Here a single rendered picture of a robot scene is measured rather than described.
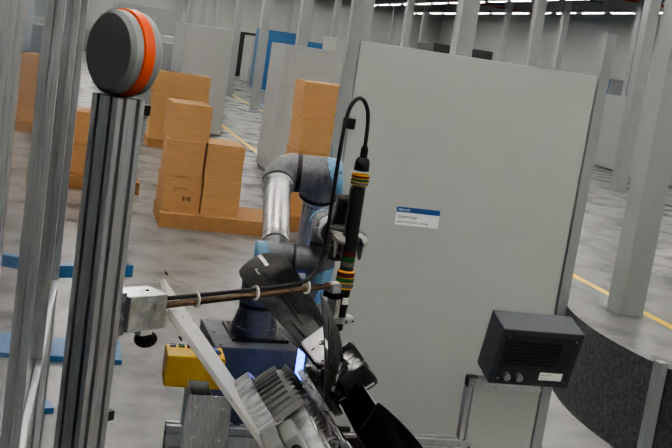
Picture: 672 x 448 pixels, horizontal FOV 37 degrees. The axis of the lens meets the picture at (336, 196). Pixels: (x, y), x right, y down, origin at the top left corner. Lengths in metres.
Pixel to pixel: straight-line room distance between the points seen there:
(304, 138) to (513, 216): 6.21
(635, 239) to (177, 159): 4.41
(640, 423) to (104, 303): 2.66
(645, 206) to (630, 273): 0.61
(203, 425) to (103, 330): 0.46
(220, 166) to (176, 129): 0.57
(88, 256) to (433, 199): 2.65
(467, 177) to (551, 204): 0.43
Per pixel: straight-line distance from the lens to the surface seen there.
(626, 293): 9.22
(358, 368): 2.33
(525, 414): 4.81
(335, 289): 2.38
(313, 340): 2.37
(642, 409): 4.10
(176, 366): 2.75
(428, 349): 4.53
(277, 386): 2.32
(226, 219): 9.97
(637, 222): 9.11
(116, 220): 1.87
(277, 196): 2.81
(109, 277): 1.89
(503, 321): 2.95
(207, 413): 2.27
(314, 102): 10.52
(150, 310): 1.98
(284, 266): 2.45
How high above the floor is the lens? 1.94
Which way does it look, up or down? 8 degrees down
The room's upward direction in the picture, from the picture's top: 8 degrees clockwise
